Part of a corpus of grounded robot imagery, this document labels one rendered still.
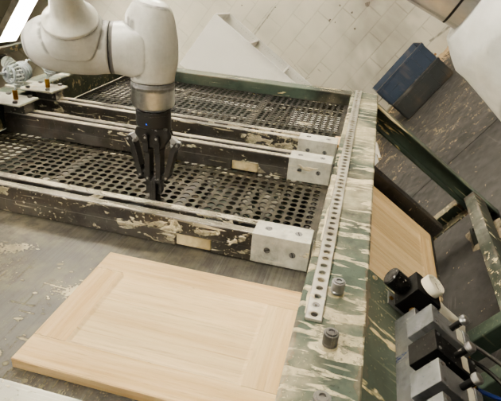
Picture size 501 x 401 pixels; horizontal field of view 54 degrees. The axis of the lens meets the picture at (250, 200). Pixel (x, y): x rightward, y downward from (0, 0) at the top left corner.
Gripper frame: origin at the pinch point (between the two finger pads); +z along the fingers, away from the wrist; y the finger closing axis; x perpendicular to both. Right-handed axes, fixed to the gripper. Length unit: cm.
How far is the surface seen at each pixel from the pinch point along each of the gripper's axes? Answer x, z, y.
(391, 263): -56, 42, -63
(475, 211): -113, 43, -100
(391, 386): 35, 7, -55
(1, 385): 54, 4, -1
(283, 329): 28.4, 6.3, -36.4
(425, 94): -398, 63, -103
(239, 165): -37.9, 6.8, -10.6
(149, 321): 33.5, 6.6, -13.5
